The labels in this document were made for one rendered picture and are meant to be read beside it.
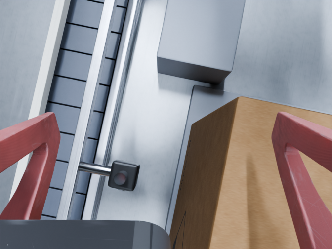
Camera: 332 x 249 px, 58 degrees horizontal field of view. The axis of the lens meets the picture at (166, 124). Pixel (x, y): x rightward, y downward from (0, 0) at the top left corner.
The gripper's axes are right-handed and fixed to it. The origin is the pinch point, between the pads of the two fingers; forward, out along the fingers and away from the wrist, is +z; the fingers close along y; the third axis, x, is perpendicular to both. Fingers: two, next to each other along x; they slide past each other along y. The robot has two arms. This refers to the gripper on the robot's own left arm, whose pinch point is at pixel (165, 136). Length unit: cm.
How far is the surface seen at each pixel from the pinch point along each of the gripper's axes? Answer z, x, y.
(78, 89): 27.1, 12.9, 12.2
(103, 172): 14.2, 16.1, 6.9
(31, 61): 34.2, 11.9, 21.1
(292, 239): 0.5, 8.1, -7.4
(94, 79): 20.7, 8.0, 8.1
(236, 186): 2.5, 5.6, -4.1
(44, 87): 24.2, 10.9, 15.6
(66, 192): 12.6, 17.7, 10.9
